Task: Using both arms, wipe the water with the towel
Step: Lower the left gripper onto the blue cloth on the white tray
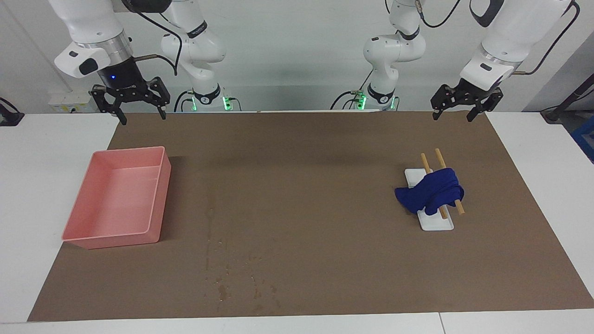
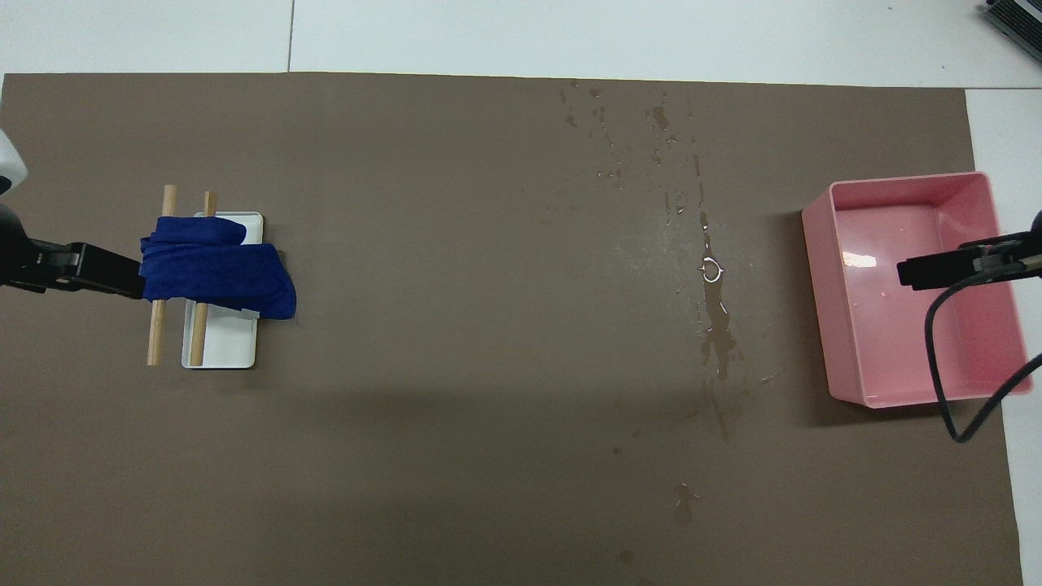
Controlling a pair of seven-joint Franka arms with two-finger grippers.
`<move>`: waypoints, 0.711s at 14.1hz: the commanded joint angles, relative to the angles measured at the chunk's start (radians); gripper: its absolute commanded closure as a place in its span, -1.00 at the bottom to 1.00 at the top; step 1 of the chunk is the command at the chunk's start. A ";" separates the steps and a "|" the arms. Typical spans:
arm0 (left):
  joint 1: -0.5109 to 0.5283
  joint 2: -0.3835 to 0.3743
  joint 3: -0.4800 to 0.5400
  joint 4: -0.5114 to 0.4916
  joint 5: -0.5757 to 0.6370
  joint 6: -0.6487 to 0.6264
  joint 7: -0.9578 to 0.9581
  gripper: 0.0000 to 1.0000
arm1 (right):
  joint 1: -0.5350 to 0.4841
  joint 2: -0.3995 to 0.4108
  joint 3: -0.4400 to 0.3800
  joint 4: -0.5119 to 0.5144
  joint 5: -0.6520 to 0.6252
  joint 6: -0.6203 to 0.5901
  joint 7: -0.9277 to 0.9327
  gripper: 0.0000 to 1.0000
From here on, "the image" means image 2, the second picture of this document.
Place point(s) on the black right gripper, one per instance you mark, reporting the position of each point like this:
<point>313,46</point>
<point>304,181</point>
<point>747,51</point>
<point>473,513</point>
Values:
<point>1038,244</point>

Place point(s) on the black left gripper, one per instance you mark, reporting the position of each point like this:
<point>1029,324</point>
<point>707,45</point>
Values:
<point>11,244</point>

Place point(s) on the blue cloth towel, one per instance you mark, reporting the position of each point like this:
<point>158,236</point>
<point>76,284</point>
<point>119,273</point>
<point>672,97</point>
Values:
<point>220,277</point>

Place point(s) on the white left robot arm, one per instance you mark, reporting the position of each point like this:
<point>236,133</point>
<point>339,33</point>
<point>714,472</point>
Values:
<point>10,163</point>

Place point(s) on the spilled water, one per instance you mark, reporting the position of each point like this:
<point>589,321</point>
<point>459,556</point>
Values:
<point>718,334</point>

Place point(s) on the long wooden rack rod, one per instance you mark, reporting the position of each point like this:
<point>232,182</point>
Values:
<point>156,334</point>

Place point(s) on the pink plastic bin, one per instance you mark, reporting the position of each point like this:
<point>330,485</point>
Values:
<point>895,358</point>

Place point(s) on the short wooden rack rod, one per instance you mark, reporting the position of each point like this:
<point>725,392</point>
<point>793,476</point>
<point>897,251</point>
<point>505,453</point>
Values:
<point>197,342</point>

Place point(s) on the grey ribbed device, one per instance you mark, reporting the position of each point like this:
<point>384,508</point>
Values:
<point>1022,15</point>

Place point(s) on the brown table mat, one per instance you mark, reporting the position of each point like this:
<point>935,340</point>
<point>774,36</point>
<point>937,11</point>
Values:
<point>448,285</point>

